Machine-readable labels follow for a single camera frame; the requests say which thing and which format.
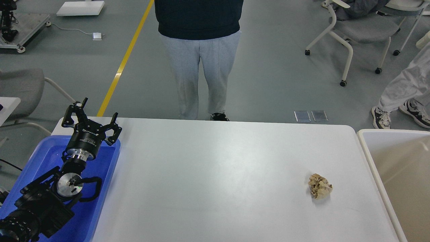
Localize left metal floor plate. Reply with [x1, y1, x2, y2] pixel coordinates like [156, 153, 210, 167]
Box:
[294, 111, 311, 123]

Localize right metal floor plate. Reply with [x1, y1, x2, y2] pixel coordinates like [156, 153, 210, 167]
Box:
[311, 110, 329, 122]

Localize beige plastic bin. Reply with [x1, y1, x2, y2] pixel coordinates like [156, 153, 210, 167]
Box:
[357, 129, 430, 242]

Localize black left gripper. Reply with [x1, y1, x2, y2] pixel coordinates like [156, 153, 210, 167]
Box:
[62, 97, 122, 160]

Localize black robot on platform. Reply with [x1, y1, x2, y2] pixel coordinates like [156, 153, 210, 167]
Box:
[0, 0, 18, 42]

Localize crumpled brown paper ball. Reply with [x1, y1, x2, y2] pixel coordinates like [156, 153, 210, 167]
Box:
[308, 173, 333, 199]

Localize standing person grey trousers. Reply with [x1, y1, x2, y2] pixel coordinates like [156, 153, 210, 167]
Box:
[155, 0, 243, 121]

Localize blue plastic bin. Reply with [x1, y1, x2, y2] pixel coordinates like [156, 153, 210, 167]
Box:
[0, 135, 121, 242]

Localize small white power box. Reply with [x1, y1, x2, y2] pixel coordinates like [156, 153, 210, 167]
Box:
[92, 32, 103, 40]

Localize person in white trousers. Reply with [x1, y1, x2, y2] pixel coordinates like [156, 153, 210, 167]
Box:
[371, 32, 430, 129]

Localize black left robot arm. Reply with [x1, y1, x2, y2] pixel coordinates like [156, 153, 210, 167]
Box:
[1, 98, 122, 242]

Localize white cable on floor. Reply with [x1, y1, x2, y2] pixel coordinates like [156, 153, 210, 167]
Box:
[50, 22, 94, 36]

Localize grey chair at left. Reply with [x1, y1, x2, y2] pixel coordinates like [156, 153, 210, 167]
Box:
[0, 68, 76, 136]

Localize grey white office chair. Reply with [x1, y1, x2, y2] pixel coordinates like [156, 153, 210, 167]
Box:
[304, 0, 430, 87]

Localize grey wheeled platform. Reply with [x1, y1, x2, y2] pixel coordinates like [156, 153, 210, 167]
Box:
[0, 13, 51, 53]

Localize metal floor plate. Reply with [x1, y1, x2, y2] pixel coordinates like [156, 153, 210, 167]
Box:
[294, 111, 311, 123]
[311, 110, 329, 122]

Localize white side table corner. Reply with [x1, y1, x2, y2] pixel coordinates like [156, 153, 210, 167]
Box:
[0, 96, 20, 126]

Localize white flat board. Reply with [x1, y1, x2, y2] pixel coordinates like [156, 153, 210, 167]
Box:
[56, 1, 105, 16]

